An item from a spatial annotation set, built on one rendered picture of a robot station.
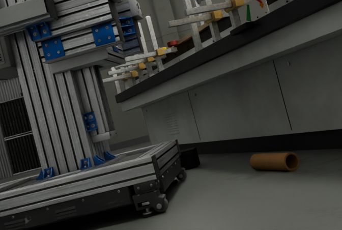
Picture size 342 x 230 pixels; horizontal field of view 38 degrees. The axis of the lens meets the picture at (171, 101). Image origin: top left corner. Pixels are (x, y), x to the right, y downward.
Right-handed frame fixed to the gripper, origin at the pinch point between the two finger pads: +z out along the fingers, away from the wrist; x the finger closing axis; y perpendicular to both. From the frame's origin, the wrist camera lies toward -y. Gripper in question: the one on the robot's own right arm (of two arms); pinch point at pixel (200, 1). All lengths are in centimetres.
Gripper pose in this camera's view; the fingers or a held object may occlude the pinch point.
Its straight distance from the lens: 228.1
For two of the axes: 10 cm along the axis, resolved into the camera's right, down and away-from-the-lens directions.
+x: 3.4, -1.1, -9.3
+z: 2.5, 9.7, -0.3
